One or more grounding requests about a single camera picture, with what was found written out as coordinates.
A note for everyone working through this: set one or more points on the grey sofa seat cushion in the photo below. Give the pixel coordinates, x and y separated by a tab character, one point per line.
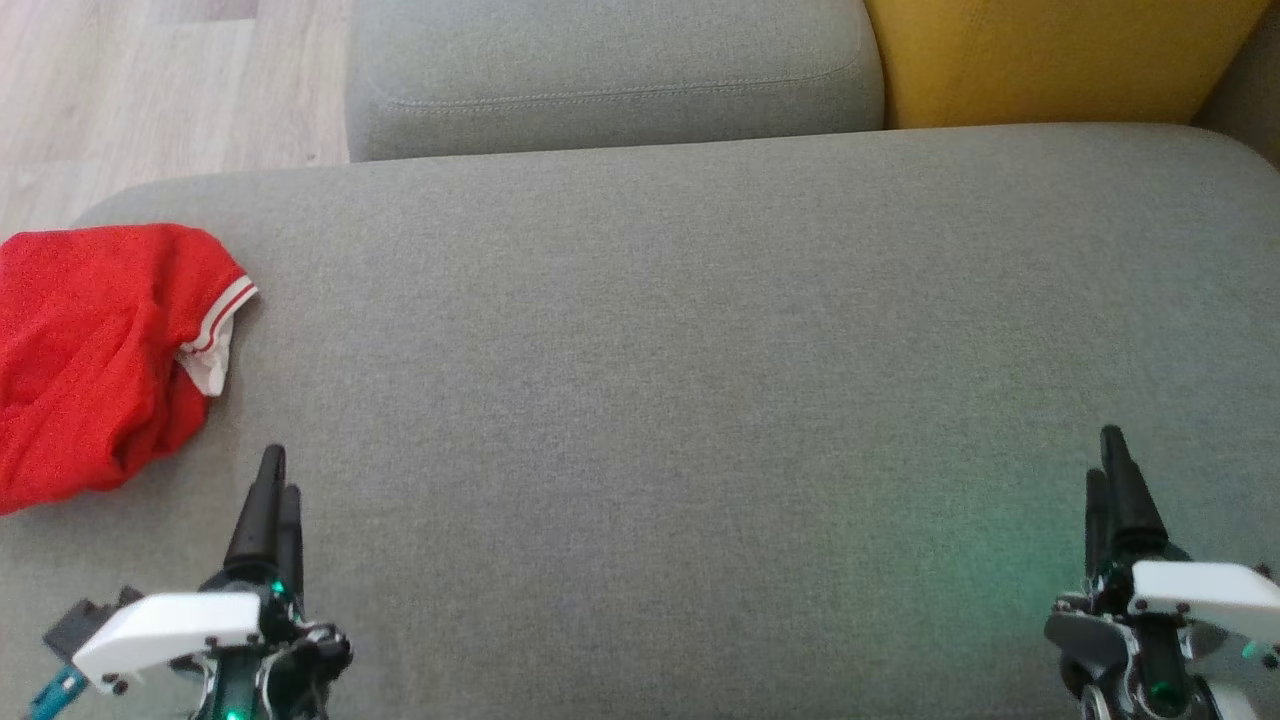
660	380

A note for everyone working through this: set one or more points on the grey sofa back cushion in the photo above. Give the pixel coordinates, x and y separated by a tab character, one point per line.
610	70

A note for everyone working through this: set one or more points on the red jersey with number 23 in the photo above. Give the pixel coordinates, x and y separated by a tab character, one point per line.
110	290

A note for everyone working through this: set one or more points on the yellow sofa cushion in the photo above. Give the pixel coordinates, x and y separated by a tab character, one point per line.
1050	55

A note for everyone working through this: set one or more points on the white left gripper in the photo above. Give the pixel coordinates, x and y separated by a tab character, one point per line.
170	625

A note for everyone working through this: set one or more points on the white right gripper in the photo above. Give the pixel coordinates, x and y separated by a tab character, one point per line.
1210	592

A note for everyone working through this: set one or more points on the small grey sofa cushion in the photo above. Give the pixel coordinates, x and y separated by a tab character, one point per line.
1250	100

